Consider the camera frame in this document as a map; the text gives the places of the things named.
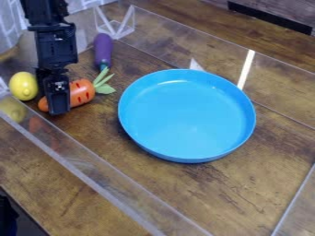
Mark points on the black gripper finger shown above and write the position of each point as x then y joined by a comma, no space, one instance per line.
58,94
40,76

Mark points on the white patterned curtain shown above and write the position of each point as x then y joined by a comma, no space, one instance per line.
12,22

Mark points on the clear acrylic enclosure wall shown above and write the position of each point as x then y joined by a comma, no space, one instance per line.
87,183

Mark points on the yellow toy lemon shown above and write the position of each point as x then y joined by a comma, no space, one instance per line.
23,86

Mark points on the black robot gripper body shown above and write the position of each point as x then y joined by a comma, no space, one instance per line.
56,47

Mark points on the blue round plate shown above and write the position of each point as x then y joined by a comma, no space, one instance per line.
186,115

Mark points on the purple toy eggplant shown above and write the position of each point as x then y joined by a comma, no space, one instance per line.
103,46

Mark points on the black bar in background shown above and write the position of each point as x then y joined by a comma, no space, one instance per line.
283,22

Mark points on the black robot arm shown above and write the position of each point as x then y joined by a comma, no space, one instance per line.
46,12

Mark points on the orange toy carrot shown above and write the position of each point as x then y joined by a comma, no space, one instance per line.
84,90

